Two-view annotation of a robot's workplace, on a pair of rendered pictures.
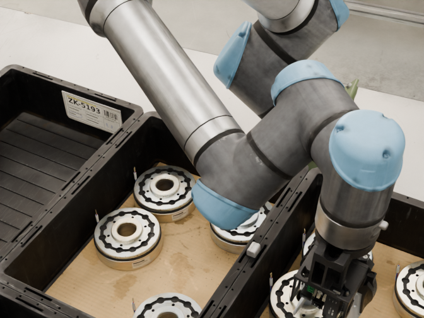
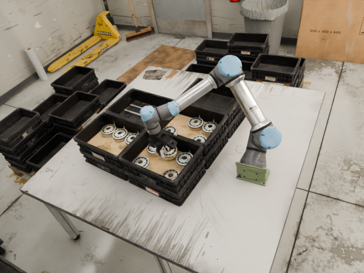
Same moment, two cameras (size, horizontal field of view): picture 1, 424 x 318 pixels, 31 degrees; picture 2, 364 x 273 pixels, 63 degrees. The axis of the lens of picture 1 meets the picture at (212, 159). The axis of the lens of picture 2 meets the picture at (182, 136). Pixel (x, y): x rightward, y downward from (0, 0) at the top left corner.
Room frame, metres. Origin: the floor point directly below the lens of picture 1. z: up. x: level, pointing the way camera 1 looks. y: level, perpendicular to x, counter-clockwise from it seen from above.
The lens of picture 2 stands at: (0.92, -1.35, 2.11)
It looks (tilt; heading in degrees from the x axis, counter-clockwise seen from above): 42 degrees down; 99
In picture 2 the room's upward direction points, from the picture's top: 11 degrees counter-clockwise
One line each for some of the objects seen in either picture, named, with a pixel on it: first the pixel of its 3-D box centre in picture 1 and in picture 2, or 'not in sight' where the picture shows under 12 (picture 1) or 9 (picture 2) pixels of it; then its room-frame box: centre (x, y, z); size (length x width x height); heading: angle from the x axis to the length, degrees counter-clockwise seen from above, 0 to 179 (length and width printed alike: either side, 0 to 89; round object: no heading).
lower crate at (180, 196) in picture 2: not in sight; (165, 171); (0.59, -0.18, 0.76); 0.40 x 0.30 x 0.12; 148
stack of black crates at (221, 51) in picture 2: not in sight; (215, 59); (0.99, 1.92, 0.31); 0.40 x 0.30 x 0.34; 154
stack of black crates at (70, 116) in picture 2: not in sight; (82, 123); (-0.37, 0.87, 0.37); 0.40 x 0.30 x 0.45; 63
